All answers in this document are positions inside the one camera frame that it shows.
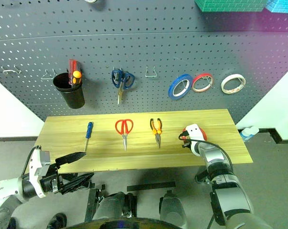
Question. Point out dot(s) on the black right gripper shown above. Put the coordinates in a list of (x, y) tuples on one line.
[(186, 145)]

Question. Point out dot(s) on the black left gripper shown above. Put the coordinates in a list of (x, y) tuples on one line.
[(50, 182)]

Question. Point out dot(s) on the wide red tape roll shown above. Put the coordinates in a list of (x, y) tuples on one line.
[(204, 135)]

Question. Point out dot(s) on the orange black needle-nose pliers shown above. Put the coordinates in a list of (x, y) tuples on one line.
[(158, 140)]

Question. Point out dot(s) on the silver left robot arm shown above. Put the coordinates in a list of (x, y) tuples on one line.
[(5, 188)]

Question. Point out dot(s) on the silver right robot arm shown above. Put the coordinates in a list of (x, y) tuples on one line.
[(229, 198)]

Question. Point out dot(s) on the blue tape roll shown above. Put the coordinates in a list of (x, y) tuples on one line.
[(172, 91)]

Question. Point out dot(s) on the thin red tape roll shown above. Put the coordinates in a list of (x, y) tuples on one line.
[(196, 77)]

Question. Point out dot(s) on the white tape roll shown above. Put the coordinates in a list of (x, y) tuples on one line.
[(224, 88)]

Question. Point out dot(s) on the grey perforated pegboard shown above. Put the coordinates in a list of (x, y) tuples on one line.
[(143, 47)]

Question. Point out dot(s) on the black rounded foot shape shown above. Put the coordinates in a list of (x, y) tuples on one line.
[(57, 220)]

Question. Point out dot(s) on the silver robot leg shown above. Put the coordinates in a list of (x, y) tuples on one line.
[(172, 207), (115, 205)]

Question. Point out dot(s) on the white plastic bottle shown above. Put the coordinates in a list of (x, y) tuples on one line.
[(248, 133)]

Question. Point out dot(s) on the black plastic cup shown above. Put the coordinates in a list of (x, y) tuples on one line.
[(73, 97)]

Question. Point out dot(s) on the dark rounded shape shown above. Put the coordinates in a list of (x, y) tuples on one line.
[(124, 224)]

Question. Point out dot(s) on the orange black screwdriver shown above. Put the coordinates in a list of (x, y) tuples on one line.
[(76, 75)]

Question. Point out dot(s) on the green brick pattern box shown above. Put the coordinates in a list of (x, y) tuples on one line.
[(232, 5)]

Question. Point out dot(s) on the white round object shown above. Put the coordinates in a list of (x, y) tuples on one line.
[(91, 1)]

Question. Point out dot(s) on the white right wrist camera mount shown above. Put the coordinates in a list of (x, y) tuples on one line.
[(192, 130)]

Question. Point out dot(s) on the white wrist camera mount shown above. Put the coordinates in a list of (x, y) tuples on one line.
[(192, 130), (35, 167)]

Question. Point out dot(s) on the black table frame leg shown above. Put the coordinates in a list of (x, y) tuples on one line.
[(201, 176), (90, 202)]

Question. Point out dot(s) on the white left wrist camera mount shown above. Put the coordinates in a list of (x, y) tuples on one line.
[(35, 167)]

